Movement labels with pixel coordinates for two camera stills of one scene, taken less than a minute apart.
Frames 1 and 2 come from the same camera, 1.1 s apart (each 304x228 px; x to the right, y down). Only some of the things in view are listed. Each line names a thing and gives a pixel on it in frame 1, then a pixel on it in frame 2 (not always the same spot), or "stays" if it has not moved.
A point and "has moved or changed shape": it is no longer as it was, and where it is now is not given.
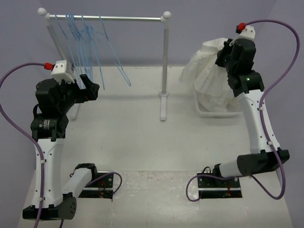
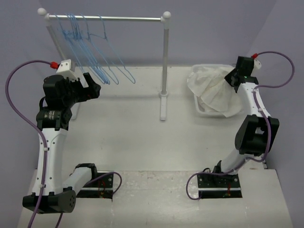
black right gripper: [219, 61] -> [228, 77]
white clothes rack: [165, 17] stays
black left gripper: [84, 95] stays
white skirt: [210, 79] has moved or changed shape
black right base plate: [210, 187] stays
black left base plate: [102, 188] stays
